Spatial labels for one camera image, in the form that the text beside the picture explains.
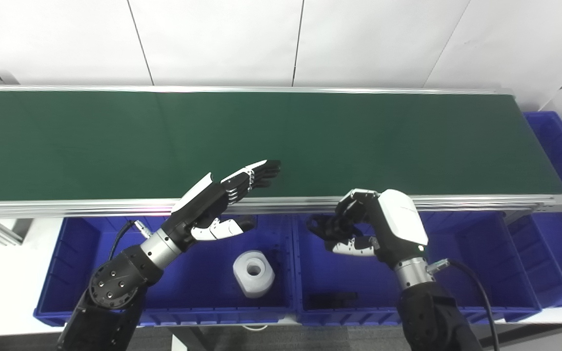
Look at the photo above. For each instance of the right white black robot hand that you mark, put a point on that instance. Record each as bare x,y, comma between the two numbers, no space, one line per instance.
398,224

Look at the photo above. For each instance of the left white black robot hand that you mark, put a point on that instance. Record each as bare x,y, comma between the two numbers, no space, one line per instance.
203,204

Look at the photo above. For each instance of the white plastic cylinder part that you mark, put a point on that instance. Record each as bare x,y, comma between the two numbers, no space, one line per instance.
254,275

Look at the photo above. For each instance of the green conveyor belt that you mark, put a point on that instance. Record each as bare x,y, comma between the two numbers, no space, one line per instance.
481,202
281,141

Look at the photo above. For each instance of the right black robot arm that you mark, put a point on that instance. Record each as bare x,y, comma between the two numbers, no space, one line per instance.
432,312

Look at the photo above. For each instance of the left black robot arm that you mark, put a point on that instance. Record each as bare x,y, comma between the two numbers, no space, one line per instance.
115,287

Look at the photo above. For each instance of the black flanged metal part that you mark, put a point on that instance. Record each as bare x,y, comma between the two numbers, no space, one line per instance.
330,228

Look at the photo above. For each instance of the flat black part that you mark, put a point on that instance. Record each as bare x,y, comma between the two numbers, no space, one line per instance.
332,300

